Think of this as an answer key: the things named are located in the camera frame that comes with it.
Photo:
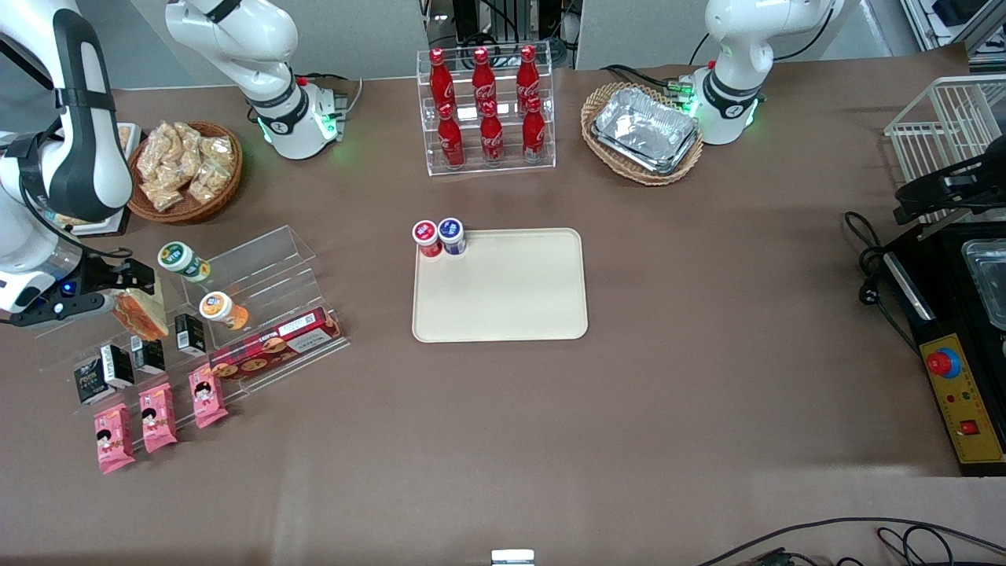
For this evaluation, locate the clear bag of snacks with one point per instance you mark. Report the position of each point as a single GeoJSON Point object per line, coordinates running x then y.
{"type": "Point", "coordinates": [156, 149]}
{"type": "Point", "coordinates": [189, 141]}
{"type": "Point", "coordinates": [208, 181]}
{"type": "Point", "coordinates": [163, 195]}
{"type": "Point", "coordinates": [220, 149]}

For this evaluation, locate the red cola bottle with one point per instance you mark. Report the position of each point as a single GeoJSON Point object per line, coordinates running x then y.
{"type": "Point", "coordinates": [451, 141]}
{"type": "Point", "coordinates": [440, 82]}
{"type": "Point", "coordinates": [527, 76]}
{"type": "Point", "coordinates": [491, 137]}
{"type": "Point", "coordinates": [482, 79]}
{"type": "Point", "coordinates": [534, 134]}

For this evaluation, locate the clear acrylic stepped shelf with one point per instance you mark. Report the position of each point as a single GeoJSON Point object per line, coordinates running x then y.
{"type": "Point", "coordinates": [267, 263]}

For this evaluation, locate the black background equipment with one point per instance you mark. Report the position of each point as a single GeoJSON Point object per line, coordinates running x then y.
{"type": "Point", "coordinates": [503, 20]}

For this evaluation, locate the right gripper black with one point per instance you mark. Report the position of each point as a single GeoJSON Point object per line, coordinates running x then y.
{"type": "Point", "coordinates": [100, 274]}

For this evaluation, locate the blue cap small bottle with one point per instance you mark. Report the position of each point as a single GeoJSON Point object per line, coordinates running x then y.
{"type": "Point", "coordinates": [451, 231]}

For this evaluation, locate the black machine with yellow panel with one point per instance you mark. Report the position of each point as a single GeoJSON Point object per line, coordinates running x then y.
{"type": "Point", "coordinates": [943, 314]}

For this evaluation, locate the clear acrylic bottle rack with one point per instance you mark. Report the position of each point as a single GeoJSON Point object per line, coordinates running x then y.
{"type": "Point", "coordinates": [507, 167]}

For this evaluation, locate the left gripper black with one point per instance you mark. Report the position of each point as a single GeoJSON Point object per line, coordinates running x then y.
{"type": "Point", "coordinates": [971, 174]}

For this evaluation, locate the orange small bottle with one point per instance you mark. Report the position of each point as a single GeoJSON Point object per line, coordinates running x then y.
{"type": "Point", "coordinates": [220, 308]}

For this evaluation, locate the pink snack packet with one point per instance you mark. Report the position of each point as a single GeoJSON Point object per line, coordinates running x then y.
{"type": "Point", "coordinates": [115, 439]}
{"type": "Point", "coordinates": [207, 398]}
{"type": "Point", "coordinates": [158, 418]}

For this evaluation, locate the light wicker basket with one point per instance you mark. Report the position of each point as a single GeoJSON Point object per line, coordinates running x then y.
{"type": "Point", "coordinates": [597, 153]}

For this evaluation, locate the beige plastic tray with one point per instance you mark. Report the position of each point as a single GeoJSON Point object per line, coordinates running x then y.
{"type": "Point", "coordinates": [511, 291]}

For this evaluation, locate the steel food container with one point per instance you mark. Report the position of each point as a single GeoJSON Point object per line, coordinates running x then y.
{"type": "Point", "coordinates": [989, 275]}

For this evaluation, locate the triangular sandwich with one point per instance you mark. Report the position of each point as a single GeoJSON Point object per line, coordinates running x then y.
{"type": "Point", "coordinates": [143, 314]}

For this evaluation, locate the aluminium foil tray stack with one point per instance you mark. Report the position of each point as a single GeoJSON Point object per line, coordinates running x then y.
{"type": "Point", "coordinates": [644, 126]}

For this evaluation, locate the green cap small bottle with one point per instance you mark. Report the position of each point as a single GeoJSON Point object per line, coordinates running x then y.
{"type": "Point", "coordinates": [182, 259]}

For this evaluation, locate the red cap small bottle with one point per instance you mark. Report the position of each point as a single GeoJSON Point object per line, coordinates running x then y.
{"type": "Point", "coordinates": [427, 234]}

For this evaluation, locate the small silver metal block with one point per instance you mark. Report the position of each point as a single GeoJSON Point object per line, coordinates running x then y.
{"type": "Point", "coordinates": [512, 557]}

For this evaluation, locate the red cookie box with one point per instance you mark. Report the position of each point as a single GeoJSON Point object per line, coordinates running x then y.
{"type": "Point", "coordinates": [275, 346]}

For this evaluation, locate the dark brown wicker basket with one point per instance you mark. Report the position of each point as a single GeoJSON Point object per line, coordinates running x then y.
{"type": "Point", "coordinates": [185, 212]}

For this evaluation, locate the clear bag of crackers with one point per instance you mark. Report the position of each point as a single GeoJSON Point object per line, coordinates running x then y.
{"type": "Point", "coordinates": [124, 137]}

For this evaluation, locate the white rectangular snack tray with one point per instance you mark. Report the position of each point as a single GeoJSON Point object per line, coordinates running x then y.
{"type": "Point", "coordinates": [102, 228]}

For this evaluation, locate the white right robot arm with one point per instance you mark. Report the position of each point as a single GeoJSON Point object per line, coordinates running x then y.
{"type": "Point", "coordinates": [275, 47]}

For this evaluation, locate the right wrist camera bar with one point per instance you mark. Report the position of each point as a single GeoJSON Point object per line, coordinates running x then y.
{"type": "Point", "coordinates": [55, 310]}

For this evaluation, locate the small black carton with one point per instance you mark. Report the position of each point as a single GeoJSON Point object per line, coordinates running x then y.
{"type": "Point", "coordinates": [189, 332]}
{"type": "Point", "coordinates": [148, 356]}
{"type": "Point", "coordinates": [116, 365]}
{"type": "Point", "coordinates": [89, 381]}

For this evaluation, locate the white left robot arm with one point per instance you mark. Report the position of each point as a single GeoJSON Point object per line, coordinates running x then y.
{"type": "Point", "coordinates": [731, 47]}

